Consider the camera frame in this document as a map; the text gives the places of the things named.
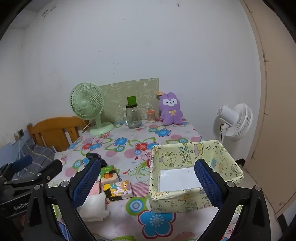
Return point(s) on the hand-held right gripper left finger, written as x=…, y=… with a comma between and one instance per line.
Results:
x=85, y=183

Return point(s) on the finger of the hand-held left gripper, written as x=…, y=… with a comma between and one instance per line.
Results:
x=22, y=162
x=49, y=170

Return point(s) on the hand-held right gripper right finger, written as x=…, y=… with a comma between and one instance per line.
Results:
x=208, y=183

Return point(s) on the pink striped cloth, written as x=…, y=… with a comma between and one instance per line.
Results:
x=96, y=188

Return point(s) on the green tissue packet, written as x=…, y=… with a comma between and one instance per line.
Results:
x=111, y=173

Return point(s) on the dark grey cloth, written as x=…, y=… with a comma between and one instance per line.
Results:
x=92, y=155

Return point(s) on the yellow cartoon tissue packet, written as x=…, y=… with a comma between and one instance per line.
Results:
x=118, y=190

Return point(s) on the yellow fabric storage box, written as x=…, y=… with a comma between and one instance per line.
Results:
x=171, y=201

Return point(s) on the grey plaid bedding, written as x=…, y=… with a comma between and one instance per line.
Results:
x=39, y=153

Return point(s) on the white standing fan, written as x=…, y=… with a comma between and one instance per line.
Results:
x=238, y=120

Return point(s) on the green desk fan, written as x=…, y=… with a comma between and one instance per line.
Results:
x=85, y=102

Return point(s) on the purple plush bunny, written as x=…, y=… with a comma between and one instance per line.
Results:
x=170, y=109

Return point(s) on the small jar with orange lid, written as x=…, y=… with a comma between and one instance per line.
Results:
x=150, y=115

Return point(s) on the green plastic cup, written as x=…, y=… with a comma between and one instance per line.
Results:
x=131, y=100

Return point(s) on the beige door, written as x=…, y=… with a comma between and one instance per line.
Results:
x=277, y=115

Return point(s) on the green patterned board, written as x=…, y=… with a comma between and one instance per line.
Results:
x=120, y=92

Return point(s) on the wall outlet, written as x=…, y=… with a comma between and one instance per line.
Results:
x=21, y=133

